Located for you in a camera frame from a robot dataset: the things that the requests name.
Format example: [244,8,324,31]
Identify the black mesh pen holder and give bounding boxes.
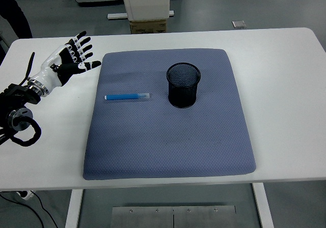
[166,62,201,109]

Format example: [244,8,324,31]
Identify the cardboard box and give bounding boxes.
[129,18,168,35]

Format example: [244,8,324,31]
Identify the black floor cable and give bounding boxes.
[0,191,59,228]

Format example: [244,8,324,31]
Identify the white power strip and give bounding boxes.
[16,190,35,201]

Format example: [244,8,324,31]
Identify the blue marker with clear cap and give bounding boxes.
[104,92,153,102]

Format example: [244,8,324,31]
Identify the white table leg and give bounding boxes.
[252,182,275,228]
[65,188,84,228]

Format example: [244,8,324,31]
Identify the white pedestal column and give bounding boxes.
[120,0,171,22]

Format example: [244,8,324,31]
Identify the blue-grey textured mat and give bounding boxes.
[83,48,257,181]

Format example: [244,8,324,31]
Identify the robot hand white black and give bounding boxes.
[30,31,102,89]

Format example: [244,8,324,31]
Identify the grey metal plate with screws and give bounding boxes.
[112,205,237,228]

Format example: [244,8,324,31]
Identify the person's leg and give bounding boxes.
[0,0,33,39]

